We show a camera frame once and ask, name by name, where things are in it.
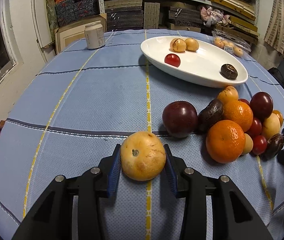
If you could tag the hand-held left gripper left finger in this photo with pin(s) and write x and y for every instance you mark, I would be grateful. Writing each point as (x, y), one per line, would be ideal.
(114, 172)

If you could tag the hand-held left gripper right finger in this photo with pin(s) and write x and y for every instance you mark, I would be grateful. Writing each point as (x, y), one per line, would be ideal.
(171, 172)

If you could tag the dark wrinkled passion fruit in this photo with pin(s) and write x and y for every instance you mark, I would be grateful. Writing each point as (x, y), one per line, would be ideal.
(273, 146)
(210, 115)
(229, 71)

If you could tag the small orange tomato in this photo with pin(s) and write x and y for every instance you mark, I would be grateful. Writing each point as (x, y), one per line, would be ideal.
(278, 117)

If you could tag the large yellow passion fruit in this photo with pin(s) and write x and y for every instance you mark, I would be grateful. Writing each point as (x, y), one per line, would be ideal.
(143, 156)

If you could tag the red cherry tomato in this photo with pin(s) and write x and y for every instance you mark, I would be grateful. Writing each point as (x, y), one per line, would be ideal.
(255, 127)
(244, 101)
(172, 60)
(259, 145)

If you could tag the small yellow fruit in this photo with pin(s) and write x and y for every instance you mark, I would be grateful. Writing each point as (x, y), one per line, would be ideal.
(248, 144)

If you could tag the large purple plum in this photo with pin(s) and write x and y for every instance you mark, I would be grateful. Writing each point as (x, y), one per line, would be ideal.
(180, 119)

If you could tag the large mandarin orange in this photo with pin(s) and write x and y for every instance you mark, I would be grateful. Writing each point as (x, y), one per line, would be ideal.
(222, 142)

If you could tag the orange-yellow passion fruit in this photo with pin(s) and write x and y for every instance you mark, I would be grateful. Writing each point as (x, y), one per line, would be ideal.
(228, 95)

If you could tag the white oval plate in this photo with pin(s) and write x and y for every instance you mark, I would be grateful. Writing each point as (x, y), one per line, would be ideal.
(197, 62)

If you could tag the black bag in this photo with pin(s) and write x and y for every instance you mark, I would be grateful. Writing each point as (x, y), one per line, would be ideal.
(278, 77)

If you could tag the blue checked tablecloth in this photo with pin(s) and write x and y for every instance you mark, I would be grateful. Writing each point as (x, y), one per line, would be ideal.
(94, 105)

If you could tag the beige checked curtain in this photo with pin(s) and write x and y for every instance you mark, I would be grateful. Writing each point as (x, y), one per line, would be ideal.
(279, 36)

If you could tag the clear plastic fruit box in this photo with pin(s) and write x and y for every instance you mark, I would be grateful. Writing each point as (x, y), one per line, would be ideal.
(231, 44)

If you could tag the spotted yellow passion fruit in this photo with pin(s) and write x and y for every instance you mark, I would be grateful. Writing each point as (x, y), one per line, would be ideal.
(177, 45)

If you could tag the smooth yellow passion fruit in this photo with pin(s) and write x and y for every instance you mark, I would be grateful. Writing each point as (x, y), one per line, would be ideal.
(192, 44)

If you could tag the white drink can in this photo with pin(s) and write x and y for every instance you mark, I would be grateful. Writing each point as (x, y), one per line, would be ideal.
(94, 35)

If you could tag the pink cloth bundle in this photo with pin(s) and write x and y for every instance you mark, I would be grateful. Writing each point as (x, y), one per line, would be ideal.
(212, 15)

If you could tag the stack of dark flat boxes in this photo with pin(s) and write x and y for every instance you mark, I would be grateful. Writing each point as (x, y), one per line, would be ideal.
(124, 17)

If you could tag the white leaning board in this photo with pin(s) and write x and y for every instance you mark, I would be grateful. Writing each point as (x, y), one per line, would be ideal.
(38, 21)

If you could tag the stack of red patterned boxes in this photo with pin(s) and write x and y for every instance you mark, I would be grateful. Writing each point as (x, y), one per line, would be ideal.
(75, 5)

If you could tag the cardboard picture frame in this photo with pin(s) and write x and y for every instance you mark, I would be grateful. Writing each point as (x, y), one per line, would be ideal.
(74, 36)

